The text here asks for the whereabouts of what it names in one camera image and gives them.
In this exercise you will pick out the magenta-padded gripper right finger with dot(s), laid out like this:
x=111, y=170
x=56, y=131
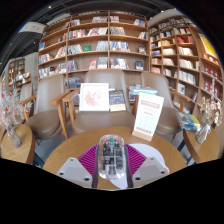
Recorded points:
x=136, y=160

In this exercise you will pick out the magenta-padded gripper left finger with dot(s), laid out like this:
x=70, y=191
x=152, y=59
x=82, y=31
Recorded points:
x=87, y=160

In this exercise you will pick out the transparent computer mouse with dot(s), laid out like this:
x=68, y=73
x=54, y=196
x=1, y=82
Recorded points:
x=111, y=156

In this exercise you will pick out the beige wooden armchair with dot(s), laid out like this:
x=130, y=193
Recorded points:
x=168, y=123
x=45, y=123
x=103, y=121

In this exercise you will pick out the white sign in wooden stand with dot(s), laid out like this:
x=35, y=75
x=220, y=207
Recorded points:
x=148, y=115

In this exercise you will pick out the white framed floral picture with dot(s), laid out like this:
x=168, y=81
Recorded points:
x=94, y=97

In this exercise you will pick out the dark blue book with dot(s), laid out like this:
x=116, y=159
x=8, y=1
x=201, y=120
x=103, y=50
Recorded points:
x=117, y=99

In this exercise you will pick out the colourful stack of books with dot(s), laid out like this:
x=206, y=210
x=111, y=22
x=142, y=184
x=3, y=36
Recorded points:
x=190, y=121

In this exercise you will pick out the round wooden side table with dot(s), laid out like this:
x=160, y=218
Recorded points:
x=20, y=150
x=203, y=150

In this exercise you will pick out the glass vase with dried flowers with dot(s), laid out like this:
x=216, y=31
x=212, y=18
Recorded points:
x=14, y=136
x=202, y=133

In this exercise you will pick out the distant wooden bookshelf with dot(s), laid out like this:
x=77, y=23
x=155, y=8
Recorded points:
x=18, y=75

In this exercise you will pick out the large wooden bookshelf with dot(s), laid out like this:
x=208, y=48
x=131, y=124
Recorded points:
x=96, y=43

